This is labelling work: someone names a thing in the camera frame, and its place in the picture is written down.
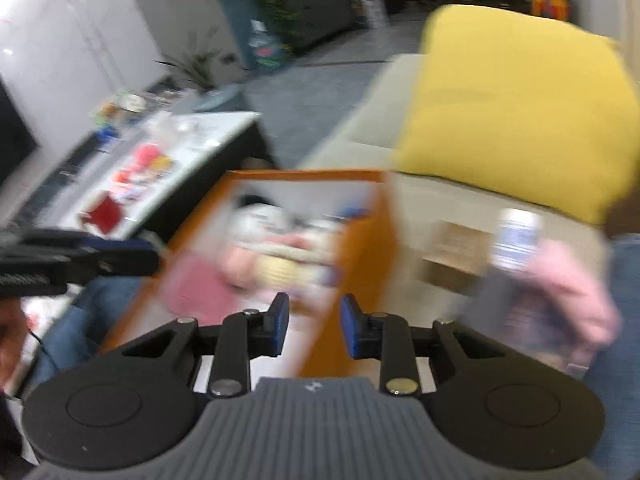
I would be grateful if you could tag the orange cardboard box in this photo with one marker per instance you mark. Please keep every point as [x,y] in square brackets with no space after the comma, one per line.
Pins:
[191,284]

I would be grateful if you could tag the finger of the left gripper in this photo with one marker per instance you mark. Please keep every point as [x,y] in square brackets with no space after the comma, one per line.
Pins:
[52,274]
[59,240]

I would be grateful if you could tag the crochet bunny plush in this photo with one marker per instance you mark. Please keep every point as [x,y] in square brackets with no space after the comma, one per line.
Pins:
[283,265]

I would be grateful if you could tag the jeans leg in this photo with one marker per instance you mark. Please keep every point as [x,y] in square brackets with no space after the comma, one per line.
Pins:
[78,335]
[614,375]

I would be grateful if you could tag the left jeans leg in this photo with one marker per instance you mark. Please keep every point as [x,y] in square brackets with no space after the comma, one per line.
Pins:
[78,335]

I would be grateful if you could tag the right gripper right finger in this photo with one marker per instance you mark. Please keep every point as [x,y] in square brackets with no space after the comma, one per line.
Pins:
[383,337]

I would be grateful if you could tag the white marble coffee table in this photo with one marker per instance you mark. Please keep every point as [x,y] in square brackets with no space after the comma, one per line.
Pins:
[189,142]

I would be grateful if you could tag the water jug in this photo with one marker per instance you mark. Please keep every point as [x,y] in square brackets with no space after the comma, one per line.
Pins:
[267,49]

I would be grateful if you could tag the potted leaf plant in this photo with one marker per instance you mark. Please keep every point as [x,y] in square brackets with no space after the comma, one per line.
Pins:
[196,65]

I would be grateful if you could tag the white dog plush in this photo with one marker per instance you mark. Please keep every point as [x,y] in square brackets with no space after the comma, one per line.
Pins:
[259,223]

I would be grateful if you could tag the pink fluffy ball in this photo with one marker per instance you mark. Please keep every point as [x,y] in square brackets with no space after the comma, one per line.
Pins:
[144,155]

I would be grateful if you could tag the yellow cushion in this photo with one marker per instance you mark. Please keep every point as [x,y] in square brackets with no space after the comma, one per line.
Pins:
[520,71]

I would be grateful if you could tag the dark grey cabinet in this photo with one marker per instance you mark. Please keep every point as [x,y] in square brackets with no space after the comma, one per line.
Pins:
[316,20]

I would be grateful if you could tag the white tube bottle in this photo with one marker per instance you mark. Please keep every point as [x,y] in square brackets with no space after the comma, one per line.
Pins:
[516,239]

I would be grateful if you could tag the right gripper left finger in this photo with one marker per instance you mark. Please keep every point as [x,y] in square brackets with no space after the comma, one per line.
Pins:
[242,337]

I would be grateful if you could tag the pink fabric pouch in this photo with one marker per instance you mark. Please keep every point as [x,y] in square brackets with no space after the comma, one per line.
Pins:
[550,308]

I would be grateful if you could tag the beige sofa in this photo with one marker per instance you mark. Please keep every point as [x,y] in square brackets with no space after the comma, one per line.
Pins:
[458,172]

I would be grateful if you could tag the gold small box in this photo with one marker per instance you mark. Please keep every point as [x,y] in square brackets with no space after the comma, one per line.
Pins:
[456,257]

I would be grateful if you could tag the right jeans leg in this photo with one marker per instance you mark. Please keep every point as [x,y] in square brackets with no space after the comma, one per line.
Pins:
[614,375]

